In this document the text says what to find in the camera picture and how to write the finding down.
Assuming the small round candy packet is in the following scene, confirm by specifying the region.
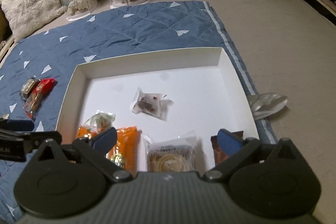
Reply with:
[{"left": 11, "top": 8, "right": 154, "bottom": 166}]
[{"left": 83, "top": 110, "right": 116, "bottom": 135}]

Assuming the blue quilted blanket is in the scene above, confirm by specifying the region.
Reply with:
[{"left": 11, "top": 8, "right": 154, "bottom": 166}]
[{"left": 0, "top": 0, "right": 278, "bottom": 224}]

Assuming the clear round pastry packet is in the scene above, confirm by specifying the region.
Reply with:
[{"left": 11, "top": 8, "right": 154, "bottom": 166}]
[{"left": 142, "top": 131, "right": 198, "bottom": 172}]

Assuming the crumpled clear wrapper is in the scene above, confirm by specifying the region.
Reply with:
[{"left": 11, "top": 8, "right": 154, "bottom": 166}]
[{"left": 246, "top": 92, "right": 288, "bottom": 120}]

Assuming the white cardboard box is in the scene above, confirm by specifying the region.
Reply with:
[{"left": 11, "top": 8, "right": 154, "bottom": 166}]
[{"left": 56, "top": 47, "right": 261, "bottom": 178}]

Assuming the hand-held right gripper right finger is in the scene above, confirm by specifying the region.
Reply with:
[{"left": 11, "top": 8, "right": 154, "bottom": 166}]
[{"left": 203, "top": 129, "right": 302, "bottom": 182}]

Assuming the small translucent brown candy packet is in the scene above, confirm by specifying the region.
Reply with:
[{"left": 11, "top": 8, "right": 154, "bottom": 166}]
[{"left": 130, "top": 87, "right": 175, "bottom": 123}]

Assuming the red snack packet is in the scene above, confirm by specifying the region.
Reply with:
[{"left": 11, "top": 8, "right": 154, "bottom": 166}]
[{"left": 23, "top": 78, "right": 56, "bottom": 120}]

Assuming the dark cookie packet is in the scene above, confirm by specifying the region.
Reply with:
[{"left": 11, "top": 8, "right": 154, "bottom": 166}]
[{"left": 20, "top": 77, "right": 40, "bottom": 100}]

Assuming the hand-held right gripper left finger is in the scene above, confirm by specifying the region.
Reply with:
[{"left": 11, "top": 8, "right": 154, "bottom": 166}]
[{"left": 37, "top": 126, "right": 133, "bottom": 184}]

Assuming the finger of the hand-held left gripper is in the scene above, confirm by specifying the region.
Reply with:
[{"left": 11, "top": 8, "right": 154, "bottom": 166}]
[
  {"left": 0, "top": 130, "right": 63, "bottom": 154},
  {"left": 0, "top": 119, "right": 35, "bottom": 132}
]

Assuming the orange snack packet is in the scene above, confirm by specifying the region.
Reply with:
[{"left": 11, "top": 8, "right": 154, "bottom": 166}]
[
  {"left": 77, "top": 125, "right": 99, "bottom": 140},
  {"left": 106, "top": 126, "right": 139, "bottom": 178}
]

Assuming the white fluffy pillow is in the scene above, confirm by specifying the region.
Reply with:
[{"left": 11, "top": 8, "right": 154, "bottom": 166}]
[{"left": 0, "top": 0, "right": 68, "bottom": 42}]

